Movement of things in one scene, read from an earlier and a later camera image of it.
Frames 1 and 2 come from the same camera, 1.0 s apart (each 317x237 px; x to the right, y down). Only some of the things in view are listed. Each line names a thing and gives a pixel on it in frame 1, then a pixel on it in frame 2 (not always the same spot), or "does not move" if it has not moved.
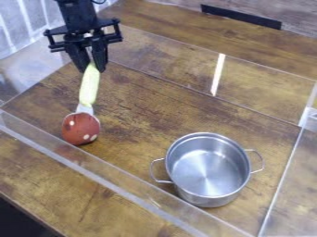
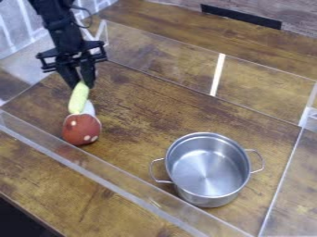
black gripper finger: x=99 y=47 to x=88 y=71
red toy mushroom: x=80 y=128 does not move
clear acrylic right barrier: x=291 y=216 does not move
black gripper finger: x=77 y=55 to x=68 y=72
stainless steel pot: x=209 y=167 does not move
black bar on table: x=257 y=20 does not move
